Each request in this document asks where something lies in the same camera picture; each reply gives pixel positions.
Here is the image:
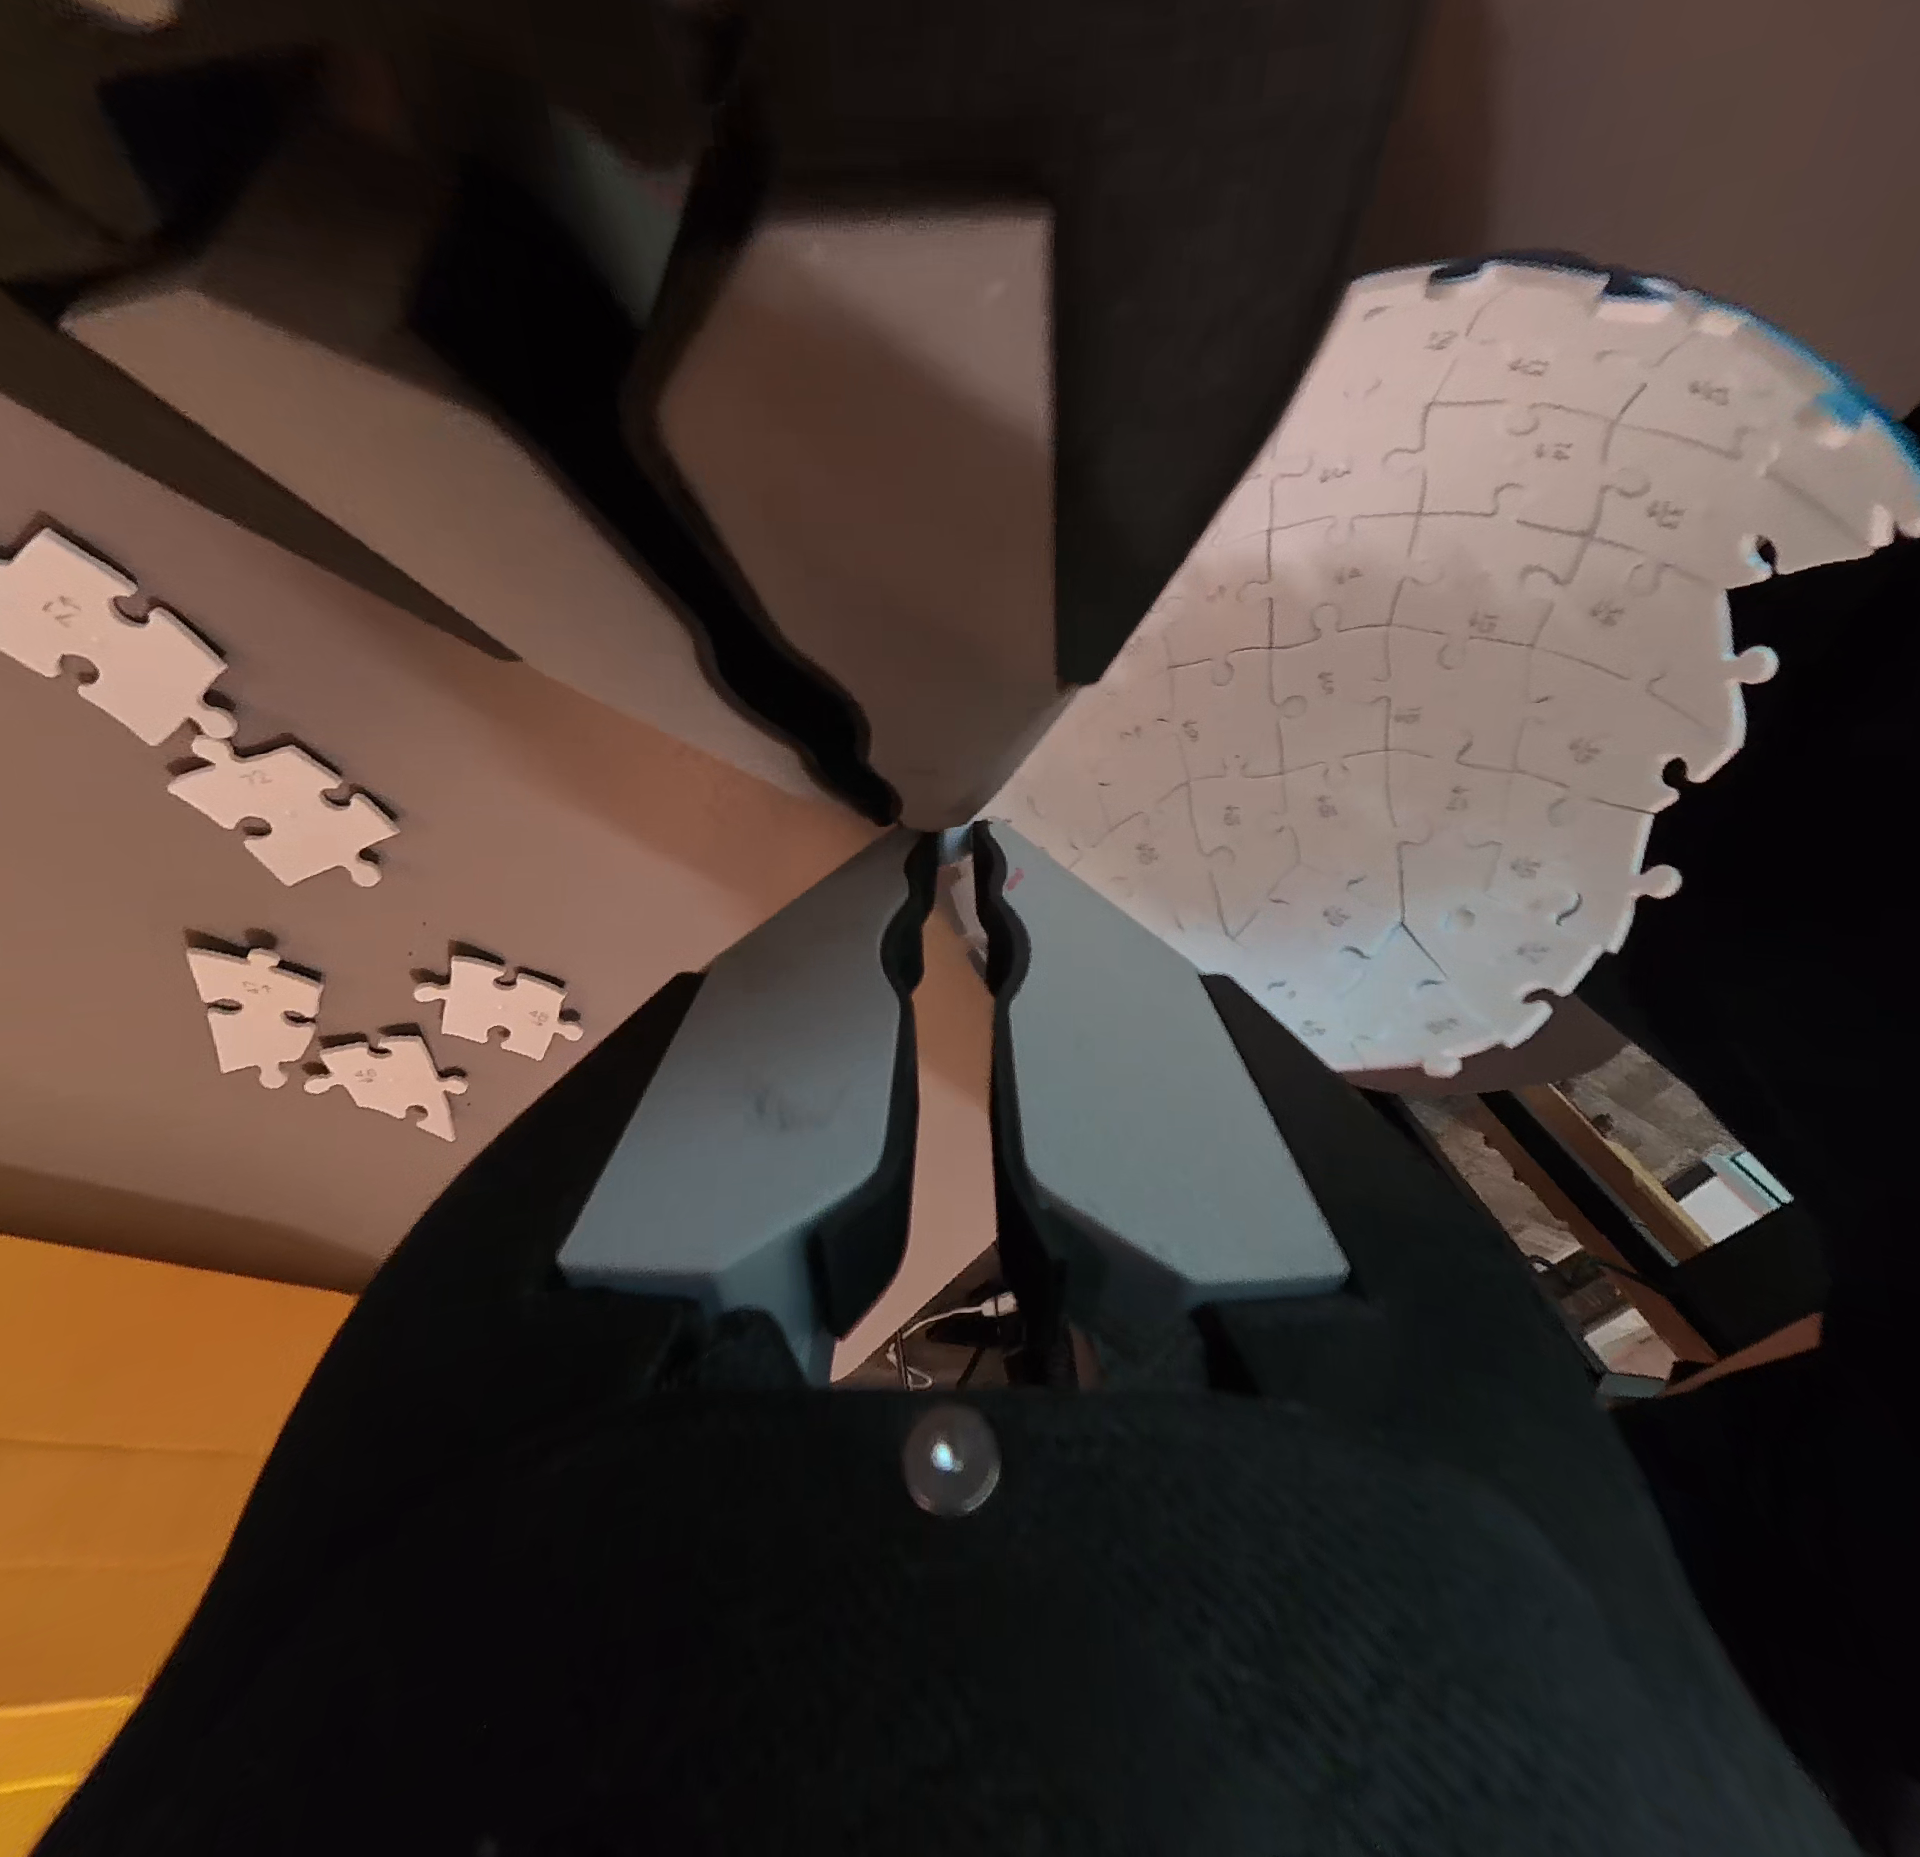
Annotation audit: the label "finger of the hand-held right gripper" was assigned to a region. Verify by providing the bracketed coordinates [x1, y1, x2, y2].
[627, 210, 1083, 827]
[61, 251, 902, 827]

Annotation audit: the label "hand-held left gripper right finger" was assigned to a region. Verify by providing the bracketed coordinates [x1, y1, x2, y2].
[972, 822, 1349, 1386]

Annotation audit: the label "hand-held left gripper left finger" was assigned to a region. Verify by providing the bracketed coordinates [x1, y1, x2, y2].
[558, 832, 919, 1386]

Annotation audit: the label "puzzle pieces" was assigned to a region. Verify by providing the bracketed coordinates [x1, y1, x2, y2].
[0, 525, 586, 1142]

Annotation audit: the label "partly built puzzle ball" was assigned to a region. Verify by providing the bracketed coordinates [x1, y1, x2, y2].
[984, 248, 1920, 1079]

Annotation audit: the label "person's dark clothed torso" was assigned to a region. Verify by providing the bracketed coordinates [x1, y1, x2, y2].
[1560, 400, 1920, 1857]

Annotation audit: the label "yellow plastic bin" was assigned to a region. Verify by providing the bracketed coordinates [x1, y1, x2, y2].
[0, 1235, 364, 1857]

